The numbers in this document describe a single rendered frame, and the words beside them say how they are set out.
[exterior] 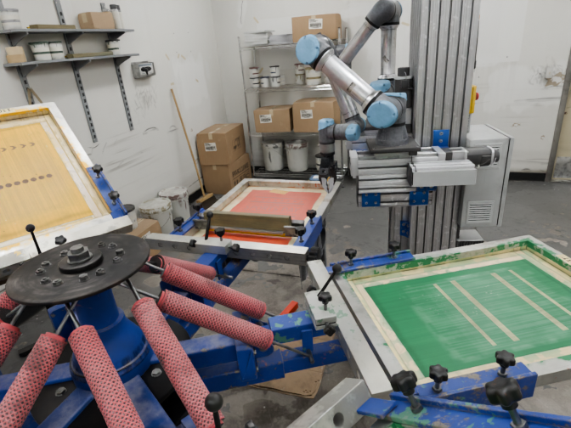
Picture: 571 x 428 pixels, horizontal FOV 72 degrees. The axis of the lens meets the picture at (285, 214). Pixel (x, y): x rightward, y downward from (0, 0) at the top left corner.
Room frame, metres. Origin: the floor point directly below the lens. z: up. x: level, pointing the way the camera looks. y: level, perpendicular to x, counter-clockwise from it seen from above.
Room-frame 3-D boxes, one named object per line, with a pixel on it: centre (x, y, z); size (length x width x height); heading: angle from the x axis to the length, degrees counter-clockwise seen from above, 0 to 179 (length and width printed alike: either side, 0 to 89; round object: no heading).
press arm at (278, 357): (0.89, -0.14, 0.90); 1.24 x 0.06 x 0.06; 99
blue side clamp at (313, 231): (1.45, -0.08, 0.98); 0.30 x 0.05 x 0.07; 159
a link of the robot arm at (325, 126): (1.84, -0.23, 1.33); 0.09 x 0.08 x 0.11; 60
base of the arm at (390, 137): (1.81, -0.53, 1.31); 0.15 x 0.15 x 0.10
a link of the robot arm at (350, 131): (1.80, -0.32, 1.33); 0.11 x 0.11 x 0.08; 60
